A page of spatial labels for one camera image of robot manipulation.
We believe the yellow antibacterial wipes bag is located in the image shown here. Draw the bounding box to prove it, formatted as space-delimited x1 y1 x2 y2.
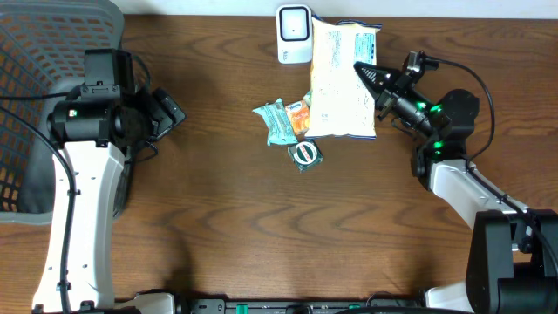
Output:
305 17 382 140

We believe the orange tissue pack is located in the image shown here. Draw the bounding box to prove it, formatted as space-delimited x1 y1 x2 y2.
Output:
284 100 310 135

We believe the dark green Zam-Buk box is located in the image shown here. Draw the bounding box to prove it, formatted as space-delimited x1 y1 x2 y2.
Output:
287 140 323 173

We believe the light teal wipes pack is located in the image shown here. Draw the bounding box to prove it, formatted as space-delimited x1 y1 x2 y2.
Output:
253 98 298 146

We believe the green white tissue pack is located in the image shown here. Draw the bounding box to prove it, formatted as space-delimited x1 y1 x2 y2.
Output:
303 91 312 107

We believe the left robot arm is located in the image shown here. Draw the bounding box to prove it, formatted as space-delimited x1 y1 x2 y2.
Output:
32 49 187 313

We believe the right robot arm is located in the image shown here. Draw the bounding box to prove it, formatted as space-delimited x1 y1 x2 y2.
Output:
354 53 557 313

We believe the white barcode scanner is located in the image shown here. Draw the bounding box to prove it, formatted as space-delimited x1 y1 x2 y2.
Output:
276 4 313 65

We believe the dark grey plastic basket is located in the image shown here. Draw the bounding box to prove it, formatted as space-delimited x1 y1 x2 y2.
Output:
1 0 125 225

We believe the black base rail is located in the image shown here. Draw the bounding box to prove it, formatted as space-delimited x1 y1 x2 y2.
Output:
187 296 421 314

